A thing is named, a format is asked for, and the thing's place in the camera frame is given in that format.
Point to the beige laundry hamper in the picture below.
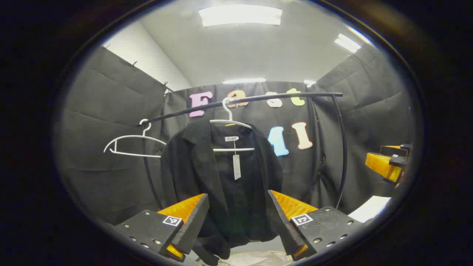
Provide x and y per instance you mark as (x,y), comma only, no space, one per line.
(255,258)

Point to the black clothes rack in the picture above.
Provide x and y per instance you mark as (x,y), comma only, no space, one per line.
(295,96)

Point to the white clothes hanger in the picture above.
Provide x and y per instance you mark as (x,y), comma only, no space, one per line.
(230,115)
(135,136)

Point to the black jacket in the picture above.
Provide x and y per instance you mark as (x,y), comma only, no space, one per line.
(192,166)

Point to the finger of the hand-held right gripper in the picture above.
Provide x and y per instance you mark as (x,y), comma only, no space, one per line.
(380,166)
(397,149)

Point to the black backdrop cloth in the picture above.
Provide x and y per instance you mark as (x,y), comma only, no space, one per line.
(111,111)

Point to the large ceiling light panel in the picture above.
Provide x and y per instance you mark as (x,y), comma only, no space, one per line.
(240,14)

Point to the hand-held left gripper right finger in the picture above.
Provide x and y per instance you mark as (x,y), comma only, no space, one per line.
(284,225)

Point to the white flat board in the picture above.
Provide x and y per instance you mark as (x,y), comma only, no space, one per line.
(369,208)

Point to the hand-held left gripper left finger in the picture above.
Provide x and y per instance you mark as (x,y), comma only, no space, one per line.
(196,225)

